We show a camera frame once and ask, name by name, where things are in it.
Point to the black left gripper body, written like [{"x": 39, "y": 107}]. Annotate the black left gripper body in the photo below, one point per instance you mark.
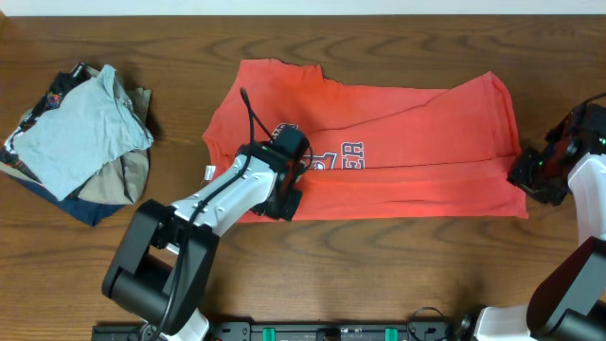
[{"x": 286, "y": 207}]

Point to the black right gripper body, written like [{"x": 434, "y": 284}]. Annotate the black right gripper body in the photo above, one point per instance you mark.
[{"x": 538, "y": 177}]

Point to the red printed t-shirt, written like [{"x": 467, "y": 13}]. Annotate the red printed t-shirt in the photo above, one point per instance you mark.
[{"x": 379, "y": 152}]

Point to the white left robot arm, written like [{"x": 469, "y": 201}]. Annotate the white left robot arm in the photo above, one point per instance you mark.
[{"x": 162, "y": 264}]

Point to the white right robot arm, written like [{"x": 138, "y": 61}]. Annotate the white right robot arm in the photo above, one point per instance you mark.
[{"x": 567, "y": 305}]

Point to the tan folded garment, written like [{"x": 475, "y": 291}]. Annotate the tan folded garment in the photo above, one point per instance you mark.
[{"x": 113, "y": 164}]

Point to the navy folded garment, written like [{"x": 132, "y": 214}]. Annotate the navy folded garment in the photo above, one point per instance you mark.
[{"x": 84, "y": 211}]

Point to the light blue folded shirt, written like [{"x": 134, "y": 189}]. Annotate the light blue folded shirt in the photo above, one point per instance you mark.
[{"x": 47, "y": 152}]

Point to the black printed folded garment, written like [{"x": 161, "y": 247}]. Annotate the black printed folded garment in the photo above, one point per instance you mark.
[{"x": 62, "y": 84}]

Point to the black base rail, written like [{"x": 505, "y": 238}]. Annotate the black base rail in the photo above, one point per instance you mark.
[{"x": 422, "y": 330}]

